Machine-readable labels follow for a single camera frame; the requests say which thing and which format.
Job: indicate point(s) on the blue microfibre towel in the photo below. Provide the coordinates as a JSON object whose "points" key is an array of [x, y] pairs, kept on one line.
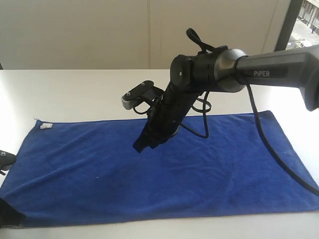
{"points": [[81, 173]]}

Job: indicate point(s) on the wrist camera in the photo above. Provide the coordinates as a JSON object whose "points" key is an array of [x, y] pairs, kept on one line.
{"points": [[145, 92], [7, 160]]}

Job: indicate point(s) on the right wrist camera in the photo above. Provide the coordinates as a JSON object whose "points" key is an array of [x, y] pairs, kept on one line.
{"points": [[145, 92]]}

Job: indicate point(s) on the white label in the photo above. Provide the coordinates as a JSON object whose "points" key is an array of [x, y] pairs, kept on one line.
{"points": [[46, 125]]}

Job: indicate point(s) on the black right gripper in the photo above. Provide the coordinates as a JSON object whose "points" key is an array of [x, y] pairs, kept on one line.
{"points": [[165, 117]]}

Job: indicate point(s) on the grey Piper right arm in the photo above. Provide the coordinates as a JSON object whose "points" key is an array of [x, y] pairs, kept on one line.
{"points": [[228, 72]]}

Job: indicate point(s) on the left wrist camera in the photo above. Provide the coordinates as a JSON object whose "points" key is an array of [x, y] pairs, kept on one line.
{"points": [[7, 160]]}

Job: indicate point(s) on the dark window frame post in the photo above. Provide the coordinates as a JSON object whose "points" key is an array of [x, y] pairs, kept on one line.
{"points": [[288, 24]]}

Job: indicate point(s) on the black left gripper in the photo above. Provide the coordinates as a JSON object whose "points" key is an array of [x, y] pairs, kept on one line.
{"points": [[10, 217]]}

